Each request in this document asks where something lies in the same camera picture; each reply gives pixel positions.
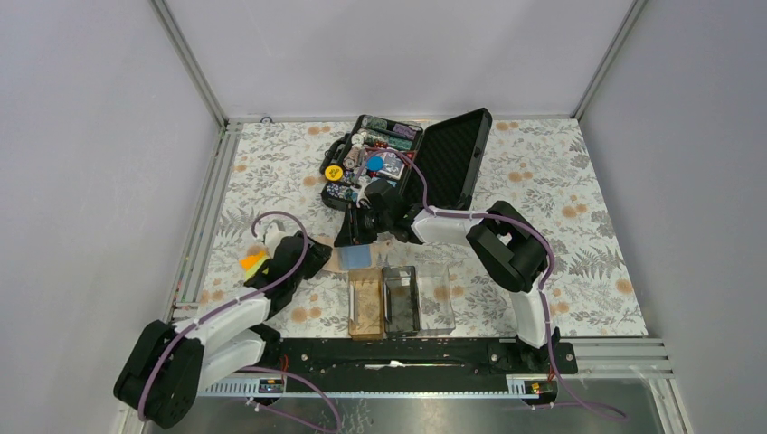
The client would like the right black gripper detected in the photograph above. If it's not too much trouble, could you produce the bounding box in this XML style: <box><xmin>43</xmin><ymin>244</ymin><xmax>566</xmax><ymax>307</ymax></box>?
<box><xmin>334</xmin><ymin>203</ymin><xmax>393</xmax><ymax>249</ymax></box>

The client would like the light blue card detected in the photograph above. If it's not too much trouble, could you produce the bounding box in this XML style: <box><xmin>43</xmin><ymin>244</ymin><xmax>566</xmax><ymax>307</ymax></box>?
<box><xmin>338</xmin><ymin>245</ymin><xmax>372</xmax><ymax>271</ymax></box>

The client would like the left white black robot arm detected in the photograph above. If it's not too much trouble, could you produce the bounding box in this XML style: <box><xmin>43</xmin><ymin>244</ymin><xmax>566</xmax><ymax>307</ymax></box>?
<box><xmin>113</xmin><ymin>231</ymin><xmax>333</xmax><ymax>429</ymax></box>

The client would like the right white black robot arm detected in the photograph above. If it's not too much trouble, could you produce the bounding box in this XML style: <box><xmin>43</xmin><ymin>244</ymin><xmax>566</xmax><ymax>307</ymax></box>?
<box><xmin>334</xmin><ymin>180</ymin><xmax>555</xmax><ymax>373</ymax></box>

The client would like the amber transparent card holder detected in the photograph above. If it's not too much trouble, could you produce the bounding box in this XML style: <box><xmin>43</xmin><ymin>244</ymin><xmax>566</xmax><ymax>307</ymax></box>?
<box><xmin>348</xmin><ymin>268</ymin><xmax>385</xmax><ymax>340</ymax></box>

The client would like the blue playing card deck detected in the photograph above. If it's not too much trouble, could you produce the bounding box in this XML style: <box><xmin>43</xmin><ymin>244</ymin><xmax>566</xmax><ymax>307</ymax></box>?
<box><xmin>378</xmin><ymin>152</ymin><xmax>406</xmax><ymax>181</ymax></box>

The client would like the smoky black card holder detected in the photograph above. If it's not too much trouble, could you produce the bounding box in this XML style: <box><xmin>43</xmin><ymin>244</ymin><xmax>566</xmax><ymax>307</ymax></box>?
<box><xmin>382</xmin><ymin>266</ymin><xmax>421</xmax><ymax>338</ymax></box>

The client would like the clear transparent card holder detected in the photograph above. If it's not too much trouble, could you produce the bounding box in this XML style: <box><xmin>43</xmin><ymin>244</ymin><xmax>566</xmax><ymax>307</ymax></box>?
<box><xmin>416</xmin><ymin>264</ymin><xmax>456</xmax><ymax>337</ymax></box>

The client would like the colourful sticky note stack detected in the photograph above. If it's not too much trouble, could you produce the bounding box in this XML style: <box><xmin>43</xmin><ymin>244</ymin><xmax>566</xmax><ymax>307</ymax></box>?
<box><xmin>239</xmin><ymin>246</ymin><xmax>270</xmax><ymax>281</ymax></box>

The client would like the floral patterned table mat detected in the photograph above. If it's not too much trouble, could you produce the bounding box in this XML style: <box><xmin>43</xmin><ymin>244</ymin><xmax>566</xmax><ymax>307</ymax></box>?
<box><xmin>195</xmin><ymin>119</ymin><xmax>647</xmax><ymax>337</ymax></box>

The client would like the yellow round poker chip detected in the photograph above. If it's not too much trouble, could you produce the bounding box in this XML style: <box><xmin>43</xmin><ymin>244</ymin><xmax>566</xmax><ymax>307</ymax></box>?
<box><xmin>324</xmin><ymin>165</ymin><xmax>345</xmax><ymax>182</ymax></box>

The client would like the blue round poker chip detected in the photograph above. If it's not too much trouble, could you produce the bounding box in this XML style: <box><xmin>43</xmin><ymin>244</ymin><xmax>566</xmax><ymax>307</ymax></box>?
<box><xmin>366</xmin><ymin>156</ymin><xmax>385</xmax><ymax>172</ymax></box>

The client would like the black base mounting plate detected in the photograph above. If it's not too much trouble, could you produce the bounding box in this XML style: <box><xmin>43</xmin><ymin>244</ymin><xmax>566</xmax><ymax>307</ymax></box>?
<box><xmin>257</xmin><ymin>337</ymin><xmax>578</xmax><ymax>393</ymax></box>

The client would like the black poker chip case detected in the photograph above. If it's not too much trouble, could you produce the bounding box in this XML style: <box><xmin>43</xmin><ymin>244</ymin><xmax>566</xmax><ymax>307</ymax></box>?
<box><xmin>319</xmin><ymin>108</ymin><xmax>492</xmax><ymax>211</ymax></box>

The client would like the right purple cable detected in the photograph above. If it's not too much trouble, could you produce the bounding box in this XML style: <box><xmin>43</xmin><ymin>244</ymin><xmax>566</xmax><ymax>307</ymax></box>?
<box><xmin>353</xmin><ymin>148</ymin><xmax>558</xmax><ymax>384</ymax></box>

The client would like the purple cable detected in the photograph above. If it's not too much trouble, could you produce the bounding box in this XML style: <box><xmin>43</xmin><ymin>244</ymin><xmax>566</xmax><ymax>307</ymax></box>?
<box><xmin>136</xmin><ymin>211</ymin><xmax>310</xmax><ymax>423</ymax></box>
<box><xmin>353</xmin><ymin>148</ymin><xmax>558</xmax><ymax>384</ymax></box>

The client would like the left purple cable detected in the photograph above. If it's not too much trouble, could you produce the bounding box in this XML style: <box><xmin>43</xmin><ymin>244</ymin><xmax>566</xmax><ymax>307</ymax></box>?
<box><xmin>136</xmin><ymin>211</ymin><xmax>310</xmax><ymax>423</ymax></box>

